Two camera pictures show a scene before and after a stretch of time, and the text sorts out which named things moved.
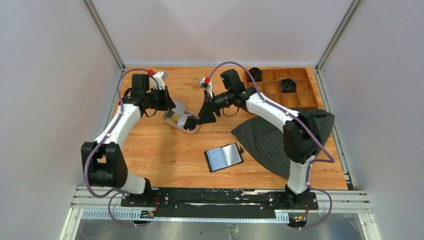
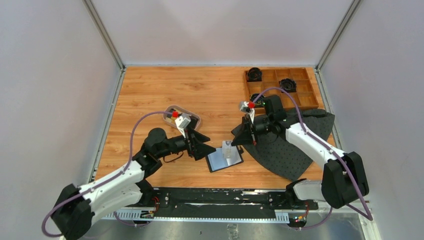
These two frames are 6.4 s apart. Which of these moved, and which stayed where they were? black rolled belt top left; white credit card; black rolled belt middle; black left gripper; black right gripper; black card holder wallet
Moved: white credit card; black right gripper; black left gripper
Stayed: black card holder wallet; black rolled belt middle; black rolled belt top left
